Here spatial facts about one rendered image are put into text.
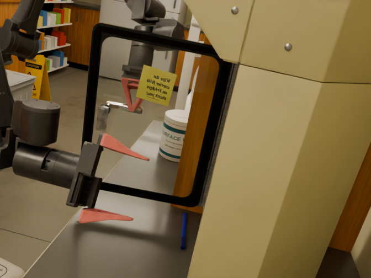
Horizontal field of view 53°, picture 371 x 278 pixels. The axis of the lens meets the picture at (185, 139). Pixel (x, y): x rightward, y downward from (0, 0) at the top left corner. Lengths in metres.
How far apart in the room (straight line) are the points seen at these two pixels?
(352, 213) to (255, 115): 0.58
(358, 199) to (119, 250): 0.59
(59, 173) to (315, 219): 0.43
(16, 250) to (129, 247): 1.51
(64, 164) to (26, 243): 1.78
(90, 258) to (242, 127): 0.46
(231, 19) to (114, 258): 0.55
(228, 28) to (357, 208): 0.66
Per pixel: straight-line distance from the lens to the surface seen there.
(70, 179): 0.61
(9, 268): 1.81
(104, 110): 0.86
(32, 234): 2.43
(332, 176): 0.66
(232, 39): 0.51
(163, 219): 0.98
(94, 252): 0.85
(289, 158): 0.55
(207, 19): 0.51
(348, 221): 1.05
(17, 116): 0.64
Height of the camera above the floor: 1.49
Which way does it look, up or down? 22 degrees down
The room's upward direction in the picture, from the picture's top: 12 degrees clockwise
